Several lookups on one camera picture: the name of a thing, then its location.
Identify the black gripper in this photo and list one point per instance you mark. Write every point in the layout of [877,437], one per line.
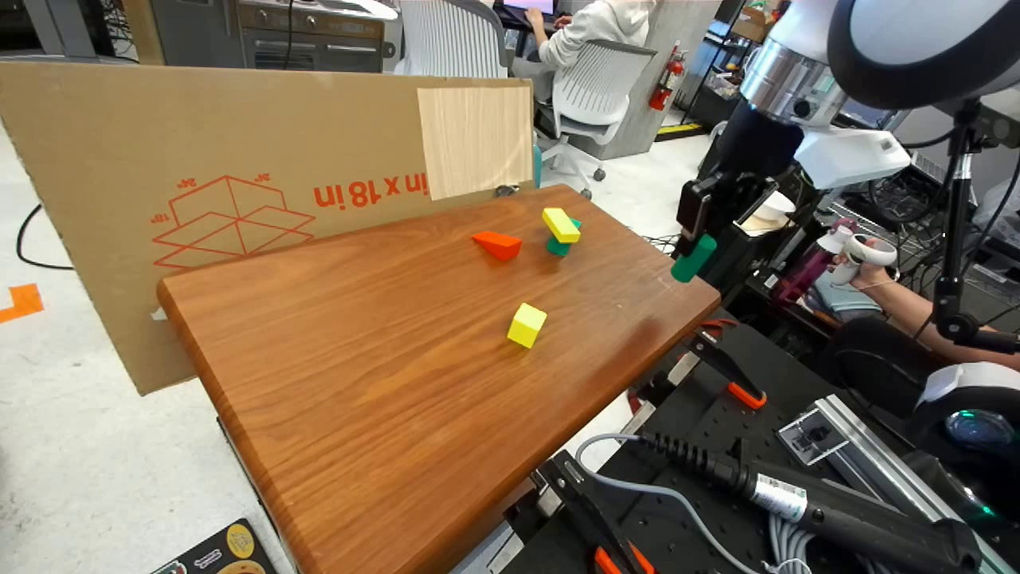
[753,159]

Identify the green cylindrical block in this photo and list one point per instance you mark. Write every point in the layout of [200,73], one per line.
[694,258]

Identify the robot base with status light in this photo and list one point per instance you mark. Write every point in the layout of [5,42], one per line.
[973,426]

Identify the operator bare forearm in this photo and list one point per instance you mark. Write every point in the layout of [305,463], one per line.
[946,322]

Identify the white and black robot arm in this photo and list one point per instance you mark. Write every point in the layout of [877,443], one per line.
[926,50]

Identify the yellow rectangular block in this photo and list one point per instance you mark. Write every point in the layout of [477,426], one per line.
[559,224]

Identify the green arch block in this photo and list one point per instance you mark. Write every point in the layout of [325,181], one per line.
[556,249]

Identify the yellow cube block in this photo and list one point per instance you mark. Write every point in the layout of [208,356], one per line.
[527,325]

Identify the orange wedge block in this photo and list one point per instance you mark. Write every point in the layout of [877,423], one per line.
[497,247]

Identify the operator hand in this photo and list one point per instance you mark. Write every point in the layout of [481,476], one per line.
[877,277]

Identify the magenta bottle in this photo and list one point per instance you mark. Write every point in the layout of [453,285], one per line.
[808,276]

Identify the black clamp small orange tip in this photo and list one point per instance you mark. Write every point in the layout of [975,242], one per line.
[735,377]

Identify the red fire extinguisher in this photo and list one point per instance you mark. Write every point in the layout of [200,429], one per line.
[666,76]

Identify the grey mesh office chair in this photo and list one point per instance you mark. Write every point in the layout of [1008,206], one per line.
[601,91]

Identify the black perforated breadboard table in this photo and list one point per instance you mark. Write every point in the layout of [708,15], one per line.
[720,458]

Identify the person in white hoodie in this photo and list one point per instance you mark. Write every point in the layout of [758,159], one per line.
[595,25]

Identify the light wood panel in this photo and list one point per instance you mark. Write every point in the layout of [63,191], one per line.
[472,137]

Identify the black corrugated conduit silver connector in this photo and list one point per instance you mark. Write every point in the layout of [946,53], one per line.
[829,510]

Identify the dark metal cabinet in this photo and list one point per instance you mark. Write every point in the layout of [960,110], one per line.
[307,35]

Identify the black packet with gold circles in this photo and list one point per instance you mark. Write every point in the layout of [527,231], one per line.
[219,547]

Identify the cardboard sheet with orange print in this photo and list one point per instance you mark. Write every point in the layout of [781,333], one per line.
[105,159]

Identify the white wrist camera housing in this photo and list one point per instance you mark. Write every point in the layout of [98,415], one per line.
[848,158]

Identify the aluminium rail with tag plate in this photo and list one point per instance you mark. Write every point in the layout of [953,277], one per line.
[838,433]

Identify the black camera tripod stand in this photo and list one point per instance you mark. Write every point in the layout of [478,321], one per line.
[960,211]

